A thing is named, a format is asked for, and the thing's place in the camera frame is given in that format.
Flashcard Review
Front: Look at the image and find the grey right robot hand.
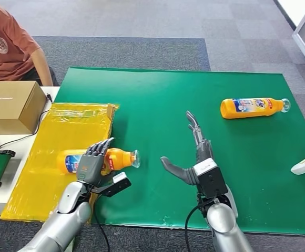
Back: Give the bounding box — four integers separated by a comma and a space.
160, 110, 214, 186

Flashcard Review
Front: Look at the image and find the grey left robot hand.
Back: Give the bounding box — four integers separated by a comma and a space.
76, 137, 115, 187

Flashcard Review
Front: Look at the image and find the orange bottle with clear cap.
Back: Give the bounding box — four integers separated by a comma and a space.
220, 98, 291, 120
57, 148, 141, 176

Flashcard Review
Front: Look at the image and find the green table mat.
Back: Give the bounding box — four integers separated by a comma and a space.
55, 67, 305, 237

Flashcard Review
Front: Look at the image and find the white side table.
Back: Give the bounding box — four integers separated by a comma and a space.
0, 86, 60, 216

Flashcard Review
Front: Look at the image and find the brown cardboard box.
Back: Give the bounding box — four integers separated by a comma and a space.
0, 81, 47, 137

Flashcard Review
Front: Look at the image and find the person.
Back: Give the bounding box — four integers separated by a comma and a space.
0, 0, 60, 87

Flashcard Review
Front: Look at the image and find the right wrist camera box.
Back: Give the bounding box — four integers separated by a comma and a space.
193, 158, 229, 200

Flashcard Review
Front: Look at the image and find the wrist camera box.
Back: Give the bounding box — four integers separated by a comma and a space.
92, 172, 132, 198
193, 158, 229, 200

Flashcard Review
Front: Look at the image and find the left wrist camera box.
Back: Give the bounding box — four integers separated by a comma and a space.
92, 172, 132, 198

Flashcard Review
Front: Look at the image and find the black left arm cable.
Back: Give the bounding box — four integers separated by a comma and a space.
92, 194, 111, 252

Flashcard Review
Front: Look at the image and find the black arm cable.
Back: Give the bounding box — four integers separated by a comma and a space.
184, 197, 217, 252
92, 194, 111, 252

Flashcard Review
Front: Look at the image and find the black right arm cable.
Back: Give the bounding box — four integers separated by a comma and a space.
184, 197, 217, 252

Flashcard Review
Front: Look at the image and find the black power cable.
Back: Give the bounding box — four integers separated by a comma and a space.
0, 93, 52, 150

